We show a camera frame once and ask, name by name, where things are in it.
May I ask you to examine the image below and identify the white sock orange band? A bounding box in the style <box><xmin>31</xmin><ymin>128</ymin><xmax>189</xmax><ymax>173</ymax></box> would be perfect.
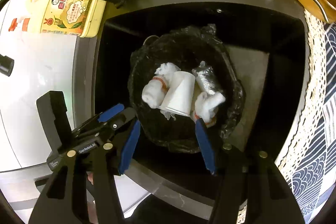
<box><xmin>142</xmin><ymin>76</ymin><xmax>169</xmax><ymax>109</ymax></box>
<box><xmin>191</xmin><ymin>92</ymin><xmax>226</xmax><ymax>128</ymax></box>

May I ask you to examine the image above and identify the white paper cup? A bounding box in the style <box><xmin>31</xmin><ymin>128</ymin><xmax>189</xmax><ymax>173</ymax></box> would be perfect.
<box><xmin>159</xmin><ymin>71</ymin><xmax>195</xmax><ymax>117</ymax></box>

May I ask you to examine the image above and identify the silver foil roll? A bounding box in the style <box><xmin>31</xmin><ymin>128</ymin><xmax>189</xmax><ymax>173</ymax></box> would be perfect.
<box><xmin>192</xmin><ymin>61</ymin><xmax>223</xmax><ymax>96</ymax></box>

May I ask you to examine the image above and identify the white tissue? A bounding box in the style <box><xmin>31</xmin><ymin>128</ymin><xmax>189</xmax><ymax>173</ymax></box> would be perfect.
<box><xmin>155</xmin><ymin>63</ymin><xmax>181</xmax><ymax>121</ymax></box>

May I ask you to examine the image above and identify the black trash bag bin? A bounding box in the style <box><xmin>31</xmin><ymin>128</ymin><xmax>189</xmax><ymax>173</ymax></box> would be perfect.
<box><xmin>128</xmin><ymin>24</ymin><xmax>245</xmax><ymax>153</ymax></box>

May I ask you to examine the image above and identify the person's left hand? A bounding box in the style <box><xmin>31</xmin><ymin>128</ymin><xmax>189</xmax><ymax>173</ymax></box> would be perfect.
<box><xmin>87</xmin><ymin>172</ymin><xmax>93</xmax><ymax>185</ymax></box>

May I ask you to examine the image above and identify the blue white patterned tablecloth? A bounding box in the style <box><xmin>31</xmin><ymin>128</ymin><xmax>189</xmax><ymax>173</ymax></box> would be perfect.
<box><xmin>275</xmin><ymin>10</ymin><xmax>335</xmax><ymax>223</ymax></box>

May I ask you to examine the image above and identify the yellow dish soap bottle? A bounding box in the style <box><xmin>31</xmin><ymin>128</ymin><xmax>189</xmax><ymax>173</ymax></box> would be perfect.
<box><xmin>8</xmin><ymin>0</ymin><xmax>106</xmax><ymax>38</ymax></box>

